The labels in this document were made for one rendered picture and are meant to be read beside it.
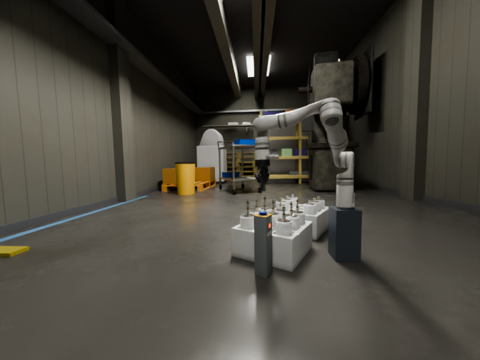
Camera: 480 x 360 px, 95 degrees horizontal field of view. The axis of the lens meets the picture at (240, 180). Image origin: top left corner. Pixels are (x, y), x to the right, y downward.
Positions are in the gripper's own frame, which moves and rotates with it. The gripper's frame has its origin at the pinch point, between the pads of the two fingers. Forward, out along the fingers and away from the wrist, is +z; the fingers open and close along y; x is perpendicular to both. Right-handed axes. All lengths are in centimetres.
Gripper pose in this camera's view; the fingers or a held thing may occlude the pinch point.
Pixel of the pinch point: (263, 187)
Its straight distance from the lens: 112.6
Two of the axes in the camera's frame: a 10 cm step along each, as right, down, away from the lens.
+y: -5.5, 1.0, -8.3
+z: 0.3, 9.9, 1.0
